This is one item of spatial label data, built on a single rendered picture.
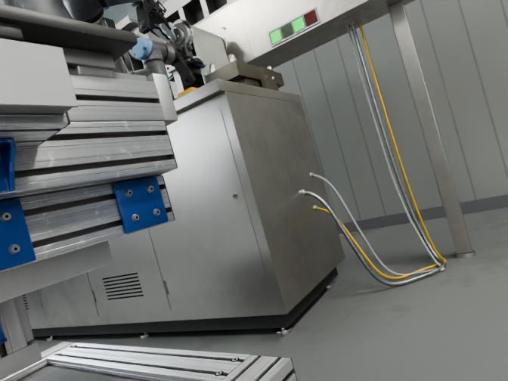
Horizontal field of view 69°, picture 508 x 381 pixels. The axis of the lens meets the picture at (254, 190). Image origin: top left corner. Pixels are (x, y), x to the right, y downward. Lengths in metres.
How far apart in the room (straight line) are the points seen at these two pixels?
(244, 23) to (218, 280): 1.23
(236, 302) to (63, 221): 0.88
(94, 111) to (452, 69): 2.46
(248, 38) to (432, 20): 1.38
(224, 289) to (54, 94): 1.04
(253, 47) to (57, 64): 1.51
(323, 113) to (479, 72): 1.07
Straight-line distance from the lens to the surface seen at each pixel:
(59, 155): 0.57
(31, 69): 0.46
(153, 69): 1.42
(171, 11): 2.29
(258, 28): 1.93
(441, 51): 2.84
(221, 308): 1.42
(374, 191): 2.94
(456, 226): 1.82
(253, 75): 1.60
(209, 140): 1.29
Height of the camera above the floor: 0.52
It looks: level
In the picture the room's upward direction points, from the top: 15 degrees counter-clockwise
